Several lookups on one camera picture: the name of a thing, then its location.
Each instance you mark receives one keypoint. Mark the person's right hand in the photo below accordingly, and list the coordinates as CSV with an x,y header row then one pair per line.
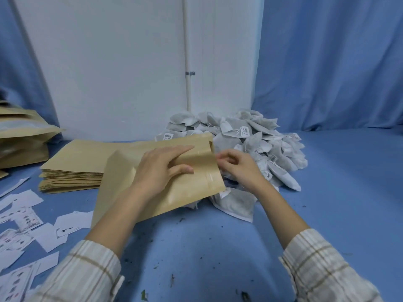
x,y
244,171

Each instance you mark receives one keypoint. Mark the stack of kraft pouches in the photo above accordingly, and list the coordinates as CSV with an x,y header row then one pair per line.
x,y
78,157

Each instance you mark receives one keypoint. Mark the pile of kraft pouches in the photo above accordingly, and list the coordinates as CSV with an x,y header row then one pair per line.
x,y
22,144

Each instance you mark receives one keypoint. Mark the person's left hand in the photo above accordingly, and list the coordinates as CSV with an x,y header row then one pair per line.
x,y
151,172

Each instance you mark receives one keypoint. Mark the kraft pouch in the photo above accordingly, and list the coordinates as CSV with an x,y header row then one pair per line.
x,y
195,185

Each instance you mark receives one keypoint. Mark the pile of white tea bags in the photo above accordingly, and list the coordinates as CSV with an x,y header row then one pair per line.
x,y
258,144

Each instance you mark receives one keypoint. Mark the white wall pipe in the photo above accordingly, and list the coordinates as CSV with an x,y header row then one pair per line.
x,y
187,43

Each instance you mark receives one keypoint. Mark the blue table cover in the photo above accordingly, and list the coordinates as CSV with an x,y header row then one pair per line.
x,y
346,201

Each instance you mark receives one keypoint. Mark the blue curtain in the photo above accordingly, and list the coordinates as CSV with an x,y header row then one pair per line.
x,y
15,59
330,59

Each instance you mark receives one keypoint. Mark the white paper labels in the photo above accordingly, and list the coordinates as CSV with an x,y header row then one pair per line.
x,y
28,198

